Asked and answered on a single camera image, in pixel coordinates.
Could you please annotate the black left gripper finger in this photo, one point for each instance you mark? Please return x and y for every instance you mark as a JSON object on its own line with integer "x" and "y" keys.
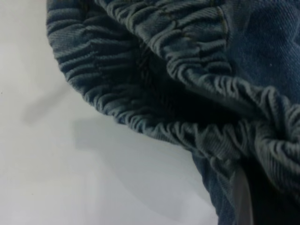
{"x": 242, "y": 199}

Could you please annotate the blue denim children's jeans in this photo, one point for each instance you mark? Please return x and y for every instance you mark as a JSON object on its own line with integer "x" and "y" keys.
{"x": 187, "y": 58}

